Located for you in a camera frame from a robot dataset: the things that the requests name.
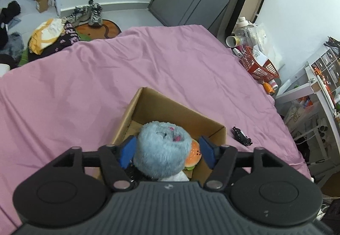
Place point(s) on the black soft packet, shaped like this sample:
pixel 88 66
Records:
pixel 132 174

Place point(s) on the small open cardboard box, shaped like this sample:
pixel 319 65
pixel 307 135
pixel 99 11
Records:
pixel 42 4

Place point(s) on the round brown rug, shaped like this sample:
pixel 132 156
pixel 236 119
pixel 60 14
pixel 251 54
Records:
pixel 106 29

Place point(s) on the yellow white bag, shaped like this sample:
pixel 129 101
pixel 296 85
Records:
pixel 46 34

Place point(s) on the blue-grey fluffy plush toy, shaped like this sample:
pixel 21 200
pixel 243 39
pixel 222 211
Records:
pixel 159 152

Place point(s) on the dark printed cloth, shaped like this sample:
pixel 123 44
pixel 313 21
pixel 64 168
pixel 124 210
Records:
pixel 66 38

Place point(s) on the brown cardboard box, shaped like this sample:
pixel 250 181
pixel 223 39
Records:
pixel 159 107

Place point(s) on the pink bed sheet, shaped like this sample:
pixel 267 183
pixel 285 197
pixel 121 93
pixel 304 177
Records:
pixel 79 91

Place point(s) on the white plastic bag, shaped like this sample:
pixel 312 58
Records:
pixel 268 44

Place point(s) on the grey furry cloth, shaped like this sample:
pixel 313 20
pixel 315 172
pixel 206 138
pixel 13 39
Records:
pixel 13 46

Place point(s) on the burger plush toy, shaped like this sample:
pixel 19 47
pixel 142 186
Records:
pixel 194 156

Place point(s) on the grey drawer organizer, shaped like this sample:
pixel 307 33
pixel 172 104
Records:
pixel 328 65

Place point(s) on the clear water bottle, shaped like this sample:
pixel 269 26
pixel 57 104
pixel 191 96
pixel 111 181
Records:
pixel 245 30

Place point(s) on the black top desk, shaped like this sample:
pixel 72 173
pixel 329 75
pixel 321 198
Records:
pixel 326 107

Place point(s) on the black cloth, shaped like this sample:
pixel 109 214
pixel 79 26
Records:
pixel 8 20

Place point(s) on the small white bottle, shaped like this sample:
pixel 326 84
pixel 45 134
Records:
pixel 273 83

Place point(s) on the white soft pouch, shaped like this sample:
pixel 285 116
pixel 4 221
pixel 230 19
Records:
pixel 175 177

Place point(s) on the paper bag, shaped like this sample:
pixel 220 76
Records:
pixel 294 115

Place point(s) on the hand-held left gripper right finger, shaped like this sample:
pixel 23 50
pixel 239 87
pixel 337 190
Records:
pixel 208 153

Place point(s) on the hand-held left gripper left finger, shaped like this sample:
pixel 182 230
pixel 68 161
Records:
pixel 128 152

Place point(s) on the paper cup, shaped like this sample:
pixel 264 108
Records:
pixel 233 41

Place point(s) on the orange bottle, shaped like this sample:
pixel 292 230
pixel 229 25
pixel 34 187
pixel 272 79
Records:
pixel 268 88

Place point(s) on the red plastic basket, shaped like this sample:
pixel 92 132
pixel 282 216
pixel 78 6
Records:
pixel 259 69

